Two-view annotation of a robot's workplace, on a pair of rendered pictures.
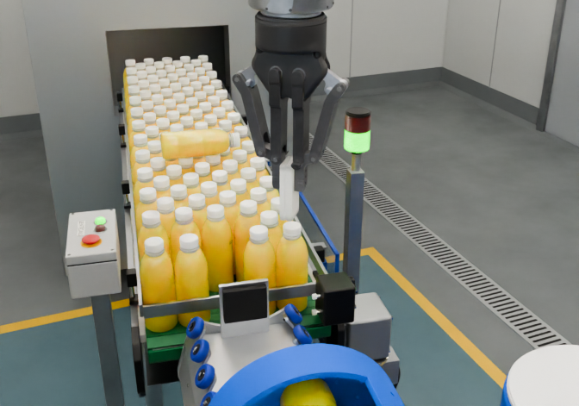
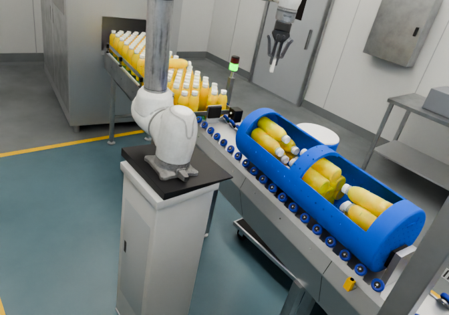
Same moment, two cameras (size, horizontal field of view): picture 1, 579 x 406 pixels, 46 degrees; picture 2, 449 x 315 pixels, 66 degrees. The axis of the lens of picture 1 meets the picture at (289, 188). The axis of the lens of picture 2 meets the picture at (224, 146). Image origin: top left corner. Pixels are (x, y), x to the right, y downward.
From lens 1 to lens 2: 1.11 m
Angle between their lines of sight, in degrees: 21
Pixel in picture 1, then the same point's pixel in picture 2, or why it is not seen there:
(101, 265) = not seen: hidden behind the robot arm
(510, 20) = (239, 33)
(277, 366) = (261, 111)
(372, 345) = not seen: hidden behind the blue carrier
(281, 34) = (284, 27)
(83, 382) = (94, 166)
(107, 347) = not seen: hidden behind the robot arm
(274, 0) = (285, 19)
